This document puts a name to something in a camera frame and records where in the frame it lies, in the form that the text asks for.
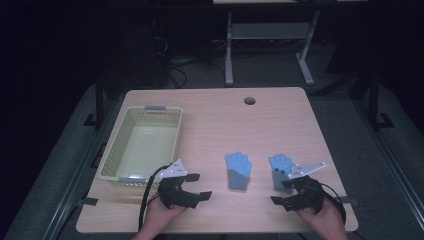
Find person's right hand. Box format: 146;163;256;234
295;199;345;233

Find blue and grey glove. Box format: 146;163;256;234
225;151;253;192
268;153;296;193

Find black table edge bracket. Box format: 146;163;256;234
91;142;108;169
339;196;360;206
76;197;100;207

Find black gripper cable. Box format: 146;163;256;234
137;164;171;233
318;182;348;225

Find aluminium floor rail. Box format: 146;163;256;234
353;98;424;231
42;99;128;240

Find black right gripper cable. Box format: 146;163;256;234
318;182;348;225

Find black stand leg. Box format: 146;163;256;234
367;71;395;132
83;75;106;128

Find person's left hand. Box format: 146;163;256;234
143;195;188;232

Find dark floor cables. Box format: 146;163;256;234
164;56;228;88

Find white metal desk frame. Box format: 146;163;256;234
212;0;368;86

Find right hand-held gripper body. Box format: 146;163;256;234
282;162;327;214

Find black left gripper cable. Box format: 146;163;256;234
137;164;171;233

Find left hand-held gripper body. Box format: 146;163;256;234
157;158;201;210

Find pale yellow plastic basket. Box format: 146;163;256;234
98;105;184;187

